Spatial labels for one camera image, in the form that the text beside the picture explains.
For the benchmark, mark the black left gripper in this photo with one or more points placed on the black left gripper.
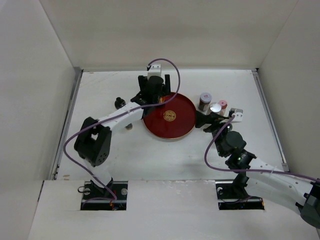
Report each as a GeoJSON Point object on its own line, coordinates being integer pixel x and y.
{"type": "Point", "coordinates": [166, 87]}

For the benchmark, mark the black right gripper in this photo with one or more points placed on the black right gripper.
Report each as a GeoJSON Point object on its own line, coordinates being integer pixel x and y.
{"type": "Point", "coordinates": [202, 119]}

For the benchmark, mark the black-cap white powder bottle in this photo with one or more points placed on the black-cap white powder bottle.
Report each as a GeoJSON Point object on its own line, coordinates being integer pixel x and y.
{"type": "Point", "coordinates": [119, 103]}

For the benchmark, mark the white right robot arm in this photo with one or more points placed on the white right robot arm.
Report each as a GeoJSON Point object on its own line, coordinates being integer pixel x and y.
{"type": "Point", "coordinates": [297, 192]}

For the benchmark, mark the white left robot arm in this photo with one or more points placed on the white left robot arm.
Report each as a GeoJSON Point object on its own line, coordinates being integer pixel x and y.
{"type": "Point", "coordinates": [93, 142]}

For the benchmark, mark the white-lid dark sauce jar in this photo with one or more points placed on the white-lid dark sauce jar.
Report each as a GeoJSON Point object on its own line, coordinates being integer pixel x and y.
{"type": "Point", "coordinates": [204, 101]}

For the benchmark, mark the pink-lid jar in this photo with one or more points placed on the pink-lid jar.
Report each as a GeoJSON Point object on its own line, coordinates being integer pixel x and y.
{"type": "Point", "coordinates": [223, 104]}

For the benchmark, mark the round red lacquer tray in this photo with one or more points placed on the round red lacquer tray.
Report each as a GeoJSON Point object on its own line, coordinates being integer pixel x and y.
{"type": "Point", "coordinates": [173, 120]}

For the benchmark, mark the small black-lid spice jar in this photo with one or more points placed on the small black-lid spice jar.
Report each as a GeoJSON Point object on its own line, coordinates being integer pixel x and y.
{"type": "Point", "coordinates": [129, 126]}

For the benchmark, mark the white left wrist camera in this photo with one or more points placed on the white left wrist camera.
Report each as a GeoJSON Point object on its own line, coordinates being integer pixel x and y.
{"type": "Point", "coordinates": [154, 70]}

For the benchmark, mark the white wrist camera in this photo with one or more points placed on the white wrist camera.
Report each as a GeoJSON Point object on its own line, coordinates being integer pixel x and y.
{"type": "Point", "coordinates": [236, 115]}
{"type": "Point", "coordinates": [154, 70]}

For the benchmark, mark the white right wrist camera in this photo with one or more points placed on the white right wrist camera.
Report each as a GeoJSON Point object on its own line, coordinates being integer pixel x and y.
{"type": "Point", "coordinates": [236, 115]}

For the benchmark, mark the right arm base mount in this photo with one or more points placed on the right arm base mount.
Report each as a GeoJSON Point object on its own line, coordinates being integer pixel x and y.
{"type": "Point", "coordinates": [233, 198]}

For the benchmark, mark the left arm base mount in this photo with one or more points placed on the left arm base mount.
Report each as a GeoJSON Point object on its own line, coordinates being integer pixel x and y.
{"type": "Point", "coordinates": [95, 198]}

